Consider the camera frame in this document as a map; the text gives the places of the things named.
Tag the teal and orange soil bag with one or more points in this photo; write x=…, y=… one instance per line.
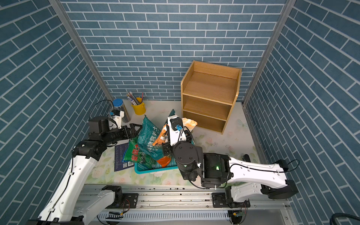
x=147, y=140

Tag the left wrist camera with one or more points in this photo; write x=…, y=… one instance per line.
x=116, y=119

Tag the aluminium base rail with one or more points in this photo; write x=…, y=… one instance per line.
x=148, y=204

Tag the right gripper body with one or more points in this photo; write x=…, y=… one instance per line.
x=177, y=150

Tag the dark blue book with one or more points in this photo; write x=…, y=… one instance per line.
x=119, y=162

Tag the dark green soil bag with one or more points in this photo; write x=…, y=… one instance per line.
x=172, y=113

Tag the yellow pen cup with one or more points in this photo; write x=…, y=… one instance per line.
x=139, y=109

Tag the small green red-lettered soil bag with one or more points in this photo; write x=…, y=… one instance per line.
x=136, y=155

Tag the teal plastic basket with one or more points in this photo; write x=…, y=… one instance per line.
x=165, y=163

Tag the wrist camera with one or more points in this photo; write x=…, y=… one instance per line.
x=175, y=130
x=116, y=119

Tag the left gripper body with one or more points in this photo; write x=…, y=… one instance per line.
x=116, y=134

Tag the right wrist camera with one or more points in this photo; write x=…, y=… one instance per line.
x=175, y=130

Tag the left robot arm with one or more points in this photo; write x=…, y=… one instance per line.
x=103, y=132

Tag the shiny metal cylinder blue lid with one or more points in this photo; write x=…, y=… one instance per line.
x=120, y=110

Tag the orange white fertilizer bag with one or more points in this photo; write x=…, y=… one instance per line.
x=163, y=137

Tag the pens in cup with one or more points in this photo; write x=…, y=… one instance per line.
x=134, y=101

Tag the wooden three-tier shelf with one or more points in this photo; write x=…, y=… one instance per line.
x=209, y=93

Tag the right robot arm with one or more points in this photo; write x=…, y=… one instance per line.
x=241, y=180

